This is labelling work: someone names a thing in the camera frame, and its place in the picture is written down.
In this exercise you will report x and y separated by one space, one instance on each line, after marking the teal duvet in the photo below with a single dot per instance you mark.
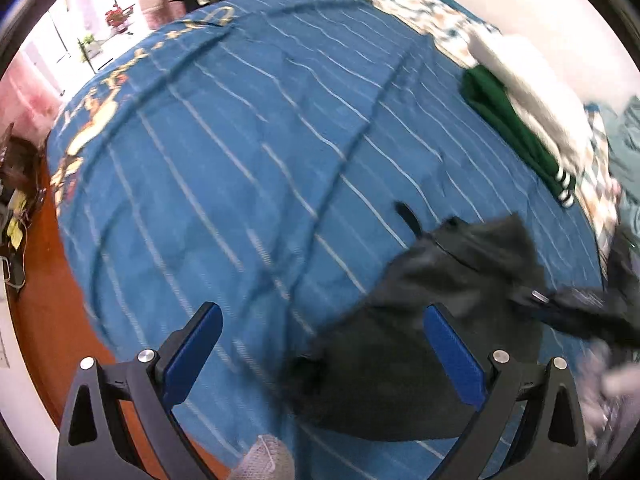
625 150

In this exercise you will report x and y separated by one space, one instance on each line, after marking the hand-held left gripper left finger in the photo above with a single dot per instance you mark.
192 355

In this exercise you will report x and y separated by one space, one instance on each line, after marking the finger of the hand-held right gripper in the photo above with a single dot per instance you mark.
537 302

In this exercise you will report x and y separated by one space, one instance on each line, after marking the white fluffy folded garment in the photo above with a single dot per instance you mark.
540 95

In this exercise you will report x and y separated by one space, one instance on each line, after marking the black leather jacket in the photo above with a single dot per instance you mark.
415 340

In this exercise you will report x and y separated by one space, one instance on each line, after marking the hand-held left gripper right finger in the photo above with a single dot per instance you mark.
452 355

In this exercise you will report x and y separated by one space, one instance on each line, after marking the person's right forearm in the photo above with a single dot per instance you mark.
610 410

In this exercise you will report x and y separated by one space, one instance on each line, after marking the blue and plaid bed sheet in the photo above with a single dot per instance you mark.
225 160

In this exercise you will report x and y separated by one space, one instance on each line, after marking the pink curtain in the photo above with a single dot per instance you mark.
30 95

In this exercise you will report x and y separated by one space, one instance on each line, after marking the green folded garment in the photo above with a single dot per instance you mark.
510 125

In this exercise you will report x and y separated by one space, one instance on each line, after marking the red flower plant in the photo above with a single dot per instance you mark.
119 16

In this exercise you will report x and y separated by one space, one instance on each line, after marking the green potted plant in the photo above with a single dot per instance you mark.
90 45

